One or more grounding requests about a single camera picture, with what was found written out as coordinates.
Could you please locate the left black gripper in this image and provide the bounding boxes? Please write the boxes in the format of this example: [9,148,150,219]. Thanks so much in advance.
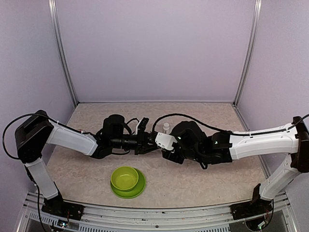
[111,130,159,155]

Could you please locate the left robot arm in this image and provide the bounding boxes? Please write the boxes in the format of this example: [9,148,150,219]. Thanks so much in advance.
[14,110,157,215]

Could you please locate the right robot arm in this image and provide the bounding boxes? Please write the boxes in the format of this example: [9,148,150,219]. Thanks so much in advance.
[155,116,309,215]

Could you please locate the white pill bottle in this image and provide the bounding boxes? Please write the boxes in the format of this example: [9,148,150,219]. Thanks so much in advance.
[163,123,170,134]

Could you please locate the green bowl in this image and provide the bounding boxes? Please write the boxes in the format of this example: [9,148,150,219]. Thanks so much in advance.
[111,166,139,191]

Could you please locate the green plate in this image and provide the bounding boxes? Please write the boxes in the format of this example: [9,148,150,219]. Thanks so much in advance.
[110,168,146,199]

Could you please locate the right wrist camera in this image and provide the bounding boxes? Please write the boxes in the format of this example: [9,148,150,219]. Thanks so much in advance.
[155,132,177,151]

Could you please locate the left aluminium frame post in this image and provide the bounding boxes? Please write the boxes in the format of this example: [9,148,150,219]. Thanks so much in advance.
[48,0,79,108]

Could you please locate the aluminium frame post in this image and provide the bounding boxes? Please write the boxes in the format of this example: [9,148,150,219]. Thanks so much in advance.
[48,0,79,108]
[233,0,262,108]

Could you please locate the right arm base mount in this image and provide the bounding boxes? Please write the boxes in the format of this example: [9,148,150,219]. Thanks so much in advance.
[230,202,273,220]

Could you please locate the aluminium front rail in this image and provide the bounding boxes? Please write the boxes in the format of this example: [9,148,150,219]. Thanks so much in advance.
[16,190,297,232]

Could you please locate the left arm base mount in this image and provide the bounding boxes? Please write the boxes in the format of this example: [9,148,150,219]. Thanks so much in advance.
[42,202,84,221]

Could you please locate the right aluminium frame post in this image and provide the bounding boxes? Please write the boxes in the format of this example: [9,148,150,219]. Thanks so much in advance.
[233,0,262,108]

